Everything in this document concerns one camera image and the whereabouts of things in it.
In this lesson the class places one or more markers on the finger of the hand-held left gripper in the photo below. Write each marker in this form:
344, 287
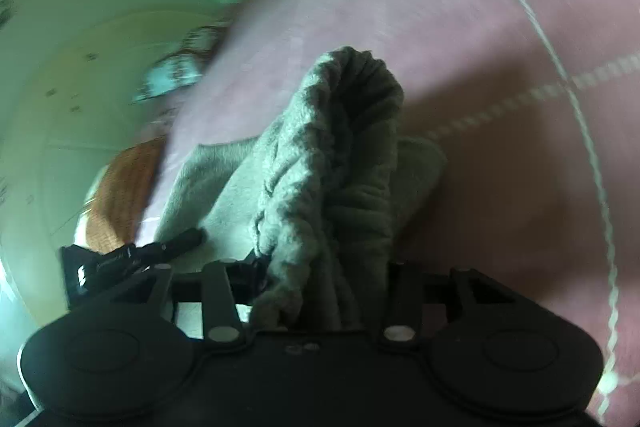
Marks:
186, 239

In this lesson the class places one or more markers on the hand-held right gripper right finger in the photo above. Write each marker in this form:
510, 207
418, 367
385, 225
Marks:
402, 299

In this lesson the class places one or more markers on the white teal patterned pillow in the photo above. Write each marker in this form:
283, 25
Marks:
175, 67

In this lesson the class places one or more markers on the pink checked bed sheet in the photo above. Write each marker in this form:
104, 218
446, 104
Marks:
475, 57

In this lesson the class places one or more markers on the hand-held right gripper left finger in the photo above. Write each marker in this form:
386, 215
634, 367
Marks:
220, 299

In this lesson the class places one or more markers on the grey-green knit pants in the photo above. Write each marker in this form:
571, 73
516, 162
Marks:
320, 167

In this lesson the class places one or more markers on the orange striped pillow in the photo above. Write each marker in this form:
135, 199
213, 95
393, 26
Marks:
125, 197

